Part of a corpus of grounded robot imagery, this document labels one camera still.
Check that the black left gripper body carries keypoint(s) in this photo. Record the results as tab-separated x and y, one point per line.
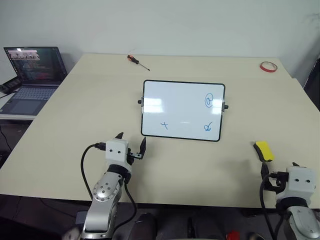
136	156

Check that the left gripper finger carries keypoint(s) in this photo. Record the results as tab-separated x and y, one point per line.
143	147
120	136

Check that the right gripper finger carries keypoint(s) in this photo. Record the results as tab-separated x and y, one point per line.
264	171
297	165

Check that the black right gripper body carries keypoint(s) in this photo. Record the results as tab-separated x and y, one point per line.
277	180

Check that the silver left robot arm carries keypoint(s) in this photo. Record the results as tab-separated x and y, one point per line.
105	190

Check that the yellow and black eraser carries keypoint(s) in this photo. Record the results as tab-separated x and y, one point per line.
265	150

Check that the small black-framed whiteboard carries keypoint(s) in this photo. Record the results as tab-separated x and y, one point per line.
180	107

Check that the small red object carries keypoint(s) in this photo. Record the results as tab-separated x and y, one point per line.
233	235

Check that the dark rounded shape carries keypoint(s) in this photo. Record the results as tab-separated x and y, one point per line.
147	227

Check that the red tape roll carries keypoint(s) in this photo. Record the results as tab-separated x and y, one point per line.
265	67

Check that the open grey laptop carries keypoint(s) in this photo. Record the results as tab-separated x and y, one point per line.
32	75

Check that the small black device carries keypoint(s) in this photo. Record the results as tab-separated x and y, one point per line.
8	86

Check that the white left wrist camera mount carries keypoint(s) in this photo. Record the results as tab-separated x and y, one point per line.
116	151

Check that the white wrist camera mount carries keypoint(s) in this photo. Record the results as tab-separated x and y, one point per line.
116	151
300	181

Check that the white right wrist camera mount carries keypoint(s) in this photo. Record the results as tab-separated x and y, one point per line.
300	181

